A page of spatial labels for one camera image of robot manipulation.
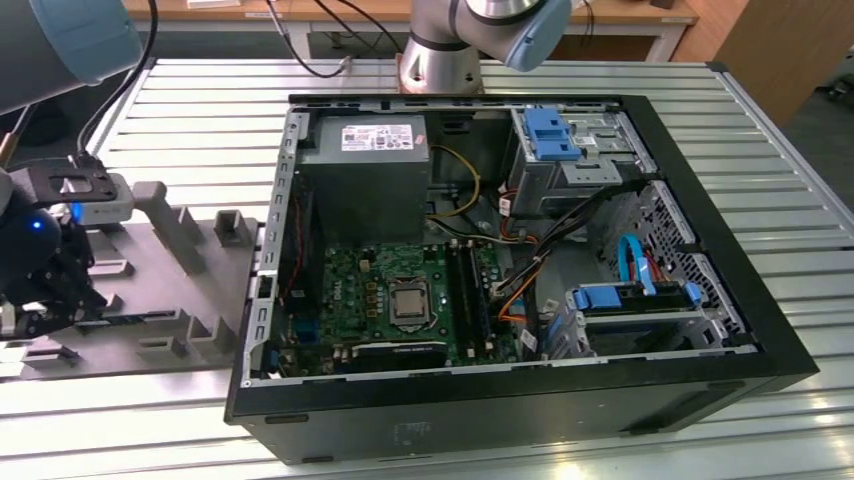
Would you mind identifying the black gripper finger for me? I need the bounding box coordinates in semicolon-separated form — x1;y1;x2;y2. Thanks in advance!
56;234;110;321
14;299;76;340

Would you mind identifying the black RAM slot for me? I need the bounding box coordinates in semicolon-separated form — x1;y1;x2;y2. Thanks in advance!
446;239;473;354

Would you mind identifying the grey parts rack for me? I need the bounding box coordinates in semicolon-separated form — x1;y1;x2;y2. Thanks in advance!
0;179;266;384

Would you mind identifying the black chair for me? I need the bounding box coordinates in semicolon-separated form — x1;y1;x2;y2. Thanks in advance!
12;102;86;149

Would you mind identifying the green motherboard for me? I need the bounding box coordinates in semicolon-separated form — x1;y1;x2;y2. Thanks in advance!
319;239;529;374

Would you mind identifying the grey power supply unit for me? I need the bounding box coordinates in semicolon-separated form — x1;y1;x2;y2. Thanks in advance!
293;113;433;246

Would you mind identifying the metal socket cover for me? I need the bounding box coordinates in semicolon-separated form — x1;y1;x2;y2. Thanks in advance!
385;276;435;332

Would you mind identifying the silver CPU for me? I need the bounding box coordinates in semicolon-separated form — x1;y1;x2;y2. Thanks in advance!
390;288;429;321

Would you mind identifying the black graphics card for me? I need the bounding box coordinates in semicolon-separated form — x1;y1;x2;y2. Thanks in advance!
350;339;449;371

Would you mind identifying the wooden desk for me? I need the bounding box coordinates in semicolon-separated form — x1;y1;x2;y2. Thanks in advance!
123;0;700;61

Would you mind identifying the black PC case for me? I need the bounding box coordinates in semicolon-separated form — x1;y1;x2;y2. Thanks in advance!
223;92;821;466

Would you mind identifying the blue drive carrier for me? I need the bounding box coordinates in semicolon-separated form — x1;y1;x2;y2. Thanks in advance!
523;107;580;162

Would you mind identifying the blue carrier with disk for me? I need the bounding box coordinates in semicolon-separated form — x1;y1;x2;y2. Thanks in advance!
573;282;702;316

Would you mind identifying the silver metal drive cage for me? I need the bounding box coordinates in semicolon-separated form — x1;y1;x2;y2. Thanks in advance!
510;107;660;216

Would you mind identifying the silver metal disk bay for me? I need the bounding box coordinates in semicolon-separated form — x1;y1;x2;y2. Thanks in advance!
566;284;760;359

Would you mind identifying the wooden cabinet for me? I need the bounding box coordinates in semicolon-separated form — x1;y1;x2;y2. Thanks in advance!
686;0;854;126

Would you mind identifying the black camera cable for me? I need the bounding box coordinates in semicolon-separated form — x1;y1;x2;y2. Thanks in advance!
76;0;162;162

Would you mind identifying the black looping cable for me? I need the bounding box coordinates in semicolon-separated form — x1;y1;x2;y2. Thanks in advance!
265;0;406;80

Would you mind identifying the black white wire bundle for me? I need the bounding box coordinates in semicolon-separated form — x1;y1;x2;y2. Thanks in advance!
426;217;535;246

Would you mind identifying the yellow wire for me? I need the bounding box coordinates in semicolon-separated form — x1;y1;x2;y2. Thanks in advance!
426;144;483;219

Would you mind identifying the orange red wire bundle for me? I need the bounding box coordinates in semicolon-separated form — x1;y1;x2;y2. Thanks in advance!
497;279;539;327

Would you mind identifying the black cable bundle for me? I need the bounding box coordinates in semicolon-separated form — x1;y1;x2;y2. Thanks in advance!
493;182;653;301

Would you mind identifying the blue data cable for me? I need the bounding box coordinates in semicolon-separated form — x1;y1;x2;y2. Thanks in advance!
617;233;660;296

